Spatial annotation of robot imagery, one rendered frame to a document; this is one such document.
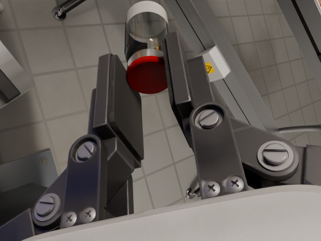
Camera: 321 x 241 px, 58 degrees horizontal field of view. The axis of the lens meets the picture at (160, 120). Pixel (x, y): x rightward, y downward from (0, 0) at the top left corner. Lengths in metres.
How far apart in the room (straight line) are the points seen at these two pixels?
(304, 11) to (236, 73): 0.37
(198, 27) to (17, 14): 0.77
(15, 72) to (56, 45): 1.00
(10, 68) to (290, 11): 0.77
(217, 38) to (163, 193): 0.85
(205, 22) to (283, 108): 1.45
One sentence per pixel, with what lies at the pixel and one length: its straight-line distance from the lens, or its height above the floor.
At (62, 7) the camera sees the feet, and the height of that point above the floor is 0.08.
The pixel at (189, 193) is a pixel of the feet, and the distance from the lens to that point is 1.69.
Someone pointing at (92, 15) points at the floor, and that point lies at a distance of 1.56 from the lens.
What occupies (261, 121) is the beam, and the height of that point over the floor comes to 0.55.
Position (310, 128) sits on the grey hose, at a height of 0.69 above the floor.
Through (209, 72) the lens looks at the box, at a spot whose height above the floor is 0.50.
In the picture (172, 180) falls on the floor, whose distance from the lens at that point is 1.63.
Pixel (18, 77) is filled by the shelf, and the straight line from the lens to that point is 0.44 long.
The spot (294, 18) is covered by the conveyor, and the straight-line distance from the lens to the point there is 0.97.
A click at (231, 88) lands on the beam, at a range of 1.24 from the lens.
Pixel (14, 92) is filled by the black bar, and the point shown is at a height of 0.90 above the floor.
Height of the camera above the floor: 1.30
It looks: 55 degrees down
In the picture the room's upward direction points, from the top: 79 degrees clockwise
